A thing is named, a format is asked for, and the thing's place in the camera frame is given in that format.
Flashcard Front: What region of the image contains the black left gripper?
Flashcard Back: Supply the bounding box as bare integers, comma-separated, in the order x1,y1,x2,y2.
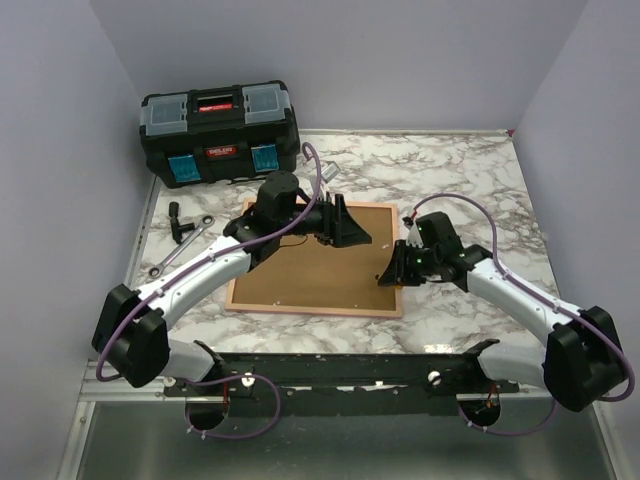
278,193,372,249

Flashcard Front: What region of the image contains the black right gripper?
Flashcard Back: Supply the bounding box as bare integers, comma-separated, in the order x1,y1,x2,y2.
379,239,440,287

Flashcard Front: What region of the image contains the pink picture frame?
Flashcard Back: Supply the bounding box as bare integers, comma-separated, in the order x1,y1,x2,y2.
226,202,403,318

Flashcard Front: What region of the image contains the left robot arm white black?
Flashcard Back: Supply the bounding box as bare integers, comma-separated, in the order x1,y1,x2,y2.
92,171,372,395

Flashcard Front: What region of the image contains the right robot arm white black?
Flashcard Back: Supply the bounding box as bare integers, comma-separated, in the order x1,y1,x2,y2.
377,212,630,412

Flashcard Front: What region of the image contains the silver ratchet wrench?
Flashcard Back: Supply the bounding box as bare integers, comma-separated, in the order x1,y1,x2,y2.
148,215,215,279

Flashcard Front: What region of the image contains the black plastic toolbox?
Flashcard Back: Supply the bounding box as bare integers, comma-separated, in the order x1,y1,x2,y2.
139,80,301,189

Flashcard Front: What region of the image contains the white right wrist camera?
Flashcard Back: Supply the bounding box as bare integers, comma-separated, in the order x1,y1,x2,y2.
406,222,424,248

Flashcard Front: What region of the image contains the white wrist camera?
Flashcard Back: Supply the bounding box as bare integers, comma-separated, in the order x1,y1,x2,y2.
321,162,340,183
406,222,424,248

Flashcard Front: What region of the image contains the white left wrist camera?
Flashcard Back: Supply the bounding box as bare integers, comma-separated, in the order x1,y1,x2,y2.
321,162,340,183

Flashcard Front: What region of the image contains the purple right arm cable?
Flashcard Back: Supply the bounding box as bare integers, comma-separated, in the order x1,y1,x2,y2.
404,193,632,436

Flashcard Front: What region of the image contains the black mounting base plate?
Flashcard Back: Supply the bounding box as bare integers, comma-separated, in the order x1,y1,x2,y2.
164,350,519,417

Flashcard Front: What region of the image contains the black T-handle tool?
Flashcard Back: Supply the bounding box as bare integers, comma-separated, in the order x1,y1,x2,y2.
168,201,196,245

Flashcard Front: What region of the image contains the aluminium rail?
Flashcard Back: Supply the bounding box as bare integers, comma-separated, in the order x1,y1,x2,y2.
79,361,166,402

